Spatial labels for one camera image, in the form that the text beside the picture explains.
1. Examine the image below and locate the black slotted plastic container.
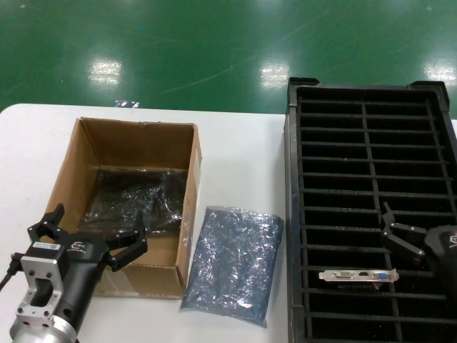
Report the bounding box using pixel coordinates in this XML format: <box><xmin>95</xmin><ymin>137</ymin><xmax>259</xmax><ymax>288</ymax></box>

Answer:
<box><xmin>283</xmin><ymin>76</ymin><xmax>457</xmax><ymax>343</ymax></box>

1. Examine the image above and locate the graphics card with silver bracket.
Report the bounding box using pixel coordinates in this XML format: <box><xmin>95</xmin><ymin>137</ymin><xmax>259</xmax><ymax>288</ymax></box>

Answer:
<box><xmin>318</xmin><ymin>267</ymin><xmax>400</xmax><ymax>291</ymax></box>

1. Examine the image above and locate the empty blue-grey antistatic bag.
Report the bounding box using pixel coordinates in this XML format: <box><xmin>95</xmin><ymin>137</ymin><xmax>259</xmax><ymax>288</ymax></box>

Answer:
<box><xmin>179</xmin><ymin>205</ymin><xmax>285</xmax><ymax>328</ymax></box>

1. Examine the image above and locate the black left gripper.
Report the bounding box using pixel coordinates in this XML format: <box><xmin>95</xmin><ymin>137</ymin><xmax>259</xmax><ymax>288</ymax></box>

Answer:
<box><xmin>28</xmin><ymin>202</ymin><xmax>149</xmax><ymax>325</ymax></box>

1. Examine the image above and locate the brown cardboard box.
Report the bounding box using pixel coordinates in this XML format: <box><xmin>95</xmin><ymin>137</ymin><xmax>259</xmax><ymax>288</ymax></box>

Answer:
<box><xmin>44</xmin><ymin>116</ymin><xmax>204</xmax><ymax>299</ymax></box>

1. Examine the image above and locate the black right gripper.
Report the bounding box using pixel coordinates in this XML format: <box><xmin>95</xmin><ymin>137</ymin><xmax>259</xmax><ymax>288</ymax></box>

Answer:
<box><xmin>379</xmin><ymin>202</ymin><xmax>457</xmax><ymax>287</ymax></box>

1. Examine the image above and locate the dark antistatic bag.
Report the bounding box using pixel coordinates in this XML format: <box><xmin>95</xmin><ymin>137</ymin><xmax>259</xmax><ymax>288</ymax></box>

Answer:
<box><xmin>78</xmin><ymin>166</ymin><xmax>189</xmax><ymax>234</ymax></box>

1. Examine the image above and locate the left wrist bracket with motor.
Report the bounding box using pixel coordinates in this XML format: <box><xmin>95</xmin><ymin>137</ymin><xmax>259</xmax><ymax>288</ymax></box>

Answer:
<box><xmin>14</xmin><ymin>241</ymin><xmax>71</xmax><ymax>327</ymax></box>

